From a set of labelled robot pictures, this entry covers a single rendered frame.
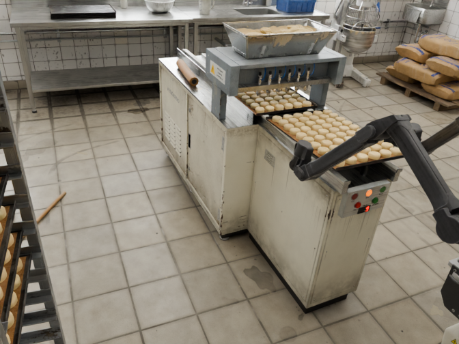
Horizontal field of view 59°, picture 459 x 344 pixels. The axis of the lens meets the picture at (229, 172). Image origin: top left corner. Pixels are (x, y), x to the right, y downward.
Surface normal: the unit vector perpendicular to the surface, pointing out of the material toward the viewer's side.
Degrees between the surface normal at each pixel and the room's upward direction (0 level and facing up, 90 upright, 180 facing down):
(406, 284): 0
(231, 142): 90
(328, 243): 90
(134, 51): 90
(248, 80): 90
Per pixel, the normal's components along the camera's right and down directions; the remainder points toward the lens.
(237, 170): 0.42, 0.50
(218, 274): 0.06, -0.85
